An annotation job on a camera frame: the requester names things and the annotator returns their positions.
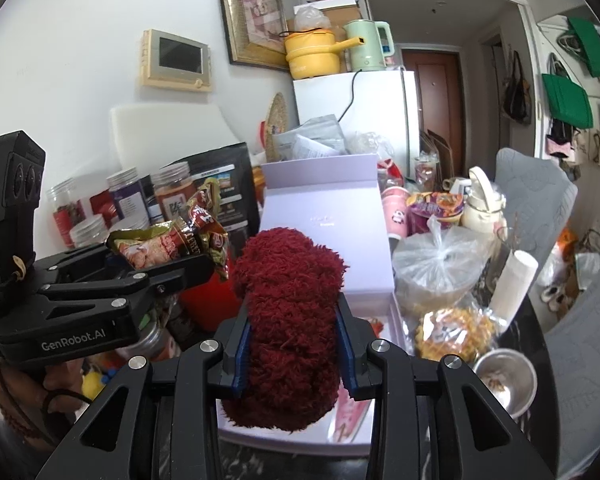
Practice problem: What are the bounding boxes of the lavender gift box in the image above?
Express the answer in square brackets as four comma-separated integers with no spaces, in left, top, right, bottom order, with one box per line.
[218,154,405,456]

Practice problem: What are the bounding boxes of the white foam board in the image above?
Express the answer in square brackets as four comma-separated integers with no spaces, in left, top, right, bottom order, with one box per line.
[110,103,239,177]

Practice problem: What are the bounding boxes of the purple instant noodle bowl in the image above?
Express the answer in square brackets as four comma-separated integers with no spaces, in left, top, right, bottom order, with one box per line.
[406,192,465,235]

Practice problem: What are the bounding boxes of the far grey leaf chair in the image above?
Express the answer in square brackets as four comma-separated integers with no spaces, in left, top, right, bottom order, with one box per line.
[495,148,578,273]

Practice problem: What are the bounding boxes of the yellow cooking pot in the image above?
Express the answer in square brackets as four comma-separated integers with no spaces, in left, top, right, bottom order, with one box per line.
[284,28,365,80]

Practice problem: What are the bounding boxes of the white refrigerator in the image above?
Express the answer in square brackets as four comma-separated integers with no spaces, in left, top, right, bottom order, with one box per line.
[294,66,420,177]

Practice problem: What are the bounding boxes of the green handbag top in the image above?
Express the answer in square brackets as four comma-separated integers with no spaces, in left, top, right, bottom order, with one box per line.
[557,18,600,78]

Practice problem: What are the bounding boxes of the green handbag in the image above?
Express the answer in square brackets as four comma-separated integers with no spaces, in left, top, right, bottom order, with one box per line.
[557,18,600,78]
[542,74,593,129]

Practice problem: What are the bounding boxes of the cream water bottle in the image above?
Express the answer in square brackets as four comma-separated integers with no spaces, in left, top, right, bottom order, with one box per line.
[460,166,506,236]

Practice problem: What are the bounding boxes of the light green electric kettle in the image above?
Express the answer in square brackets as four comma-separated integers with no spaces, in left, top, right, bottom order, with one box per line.
[343,20,394,72]

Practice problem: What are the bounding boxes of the framed picture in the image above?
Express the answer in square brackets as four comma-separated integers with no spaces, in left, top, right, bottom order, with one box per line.
[221,0,288,72]

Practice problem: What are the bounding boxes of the dark label jar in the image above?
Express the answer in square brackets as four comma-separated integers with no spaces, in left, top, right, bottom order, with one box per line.
[106,167,150,221]

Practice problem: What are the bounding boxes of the black hanging bag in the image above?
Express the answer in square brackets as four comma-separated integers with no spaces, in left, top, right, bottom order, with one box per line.
[503,50,532,126]

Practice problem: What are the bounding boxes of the red label jar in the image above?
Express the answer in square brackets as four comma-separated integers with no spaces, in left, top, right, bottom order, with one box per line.
[46,178,85,248]

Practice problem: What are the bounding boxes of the pink panda cup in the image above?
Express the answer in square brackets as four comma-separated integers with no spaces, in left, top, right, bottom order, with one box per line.
[381,186,410,240]

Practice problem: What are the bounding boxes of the steel bowl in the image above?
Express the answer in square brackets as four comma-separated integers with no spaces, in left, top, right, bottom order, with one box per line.
[474,348,538,420]

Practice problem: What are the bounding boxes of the small clear jar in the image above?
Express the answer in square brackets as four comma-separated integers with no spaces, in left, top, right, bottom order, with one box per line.
[69,214,109,248]

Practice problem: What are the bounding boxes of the dark red fuzzy yarn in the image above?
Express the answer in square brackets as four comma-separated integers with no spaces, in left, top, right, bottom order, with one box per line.
[222,228,347,432]

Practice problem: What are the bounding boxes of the orange peel jar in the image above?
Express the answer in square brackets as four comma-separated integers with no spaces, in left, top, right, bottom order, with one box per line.
[150,162,196,220]

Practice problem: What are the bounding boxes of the red canister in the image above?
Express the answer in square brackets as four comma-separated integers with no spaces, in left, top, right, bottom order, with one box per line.
[178,274,242,332]

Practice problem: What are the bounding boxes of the grey leaf chair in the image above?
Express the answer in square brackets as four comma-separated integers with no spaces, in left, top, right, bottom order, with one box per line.
[495,148,578,273]
[546,270,600,479]

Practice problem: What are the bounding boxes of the black printed pouch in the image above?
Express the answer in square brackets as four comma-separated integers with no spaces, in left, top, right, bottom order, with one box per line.
[181,142,260,252]

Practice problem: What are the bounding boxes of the person's left hand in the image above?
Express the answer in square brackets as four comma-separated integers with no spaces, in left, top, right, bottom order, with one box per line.
[0,358,84,452]

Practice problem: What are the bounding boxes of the wall intercom panel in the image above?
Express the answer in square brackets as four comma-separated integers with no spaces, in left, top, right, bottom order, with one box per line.
[140,29,212,92]

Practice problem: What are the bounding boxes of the white paper roll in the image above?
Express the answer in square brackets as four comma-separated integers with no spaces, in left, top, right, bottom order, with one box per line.
[489,249,539,325]

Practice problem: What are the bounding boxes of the green handbag middle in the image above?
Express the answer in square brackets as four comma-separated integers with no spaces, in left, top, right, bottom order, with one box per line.
[542,74,593,129]

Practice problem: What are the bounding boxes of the snack packet red green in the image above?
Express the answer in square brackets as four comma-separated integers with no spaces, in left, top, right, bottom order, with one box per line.
[106,178,230,281]

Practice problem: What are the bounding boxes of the woven straw fan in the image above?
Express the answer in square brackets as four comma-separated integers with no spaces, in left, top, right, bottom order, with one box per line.
[260,92,288,162]

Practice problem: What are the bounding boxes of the near grey leaf chair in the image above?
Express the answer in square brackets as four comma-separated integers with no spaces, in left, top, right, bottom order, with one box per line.
[546,270,600,479]

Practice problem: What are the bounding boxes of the pink rose cone package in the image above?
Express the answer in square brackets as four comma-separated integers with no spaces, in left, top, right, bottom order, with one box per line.
[328,391,372,443]

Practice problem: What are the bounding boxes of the yellow waffle snack bag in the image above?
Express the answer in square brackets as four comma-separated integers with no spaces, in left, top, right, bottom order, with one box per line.
[415,307,496,363]

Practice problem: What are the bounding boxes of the clear plastic bag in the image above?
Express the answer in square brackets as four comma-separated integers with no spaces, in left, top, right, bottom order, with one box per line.
[392,217,492,316]

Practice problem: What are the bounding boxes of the brown entrance door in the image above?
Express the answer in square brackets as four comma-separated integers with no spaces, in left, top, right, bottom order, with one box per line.
[402,49,466,174]

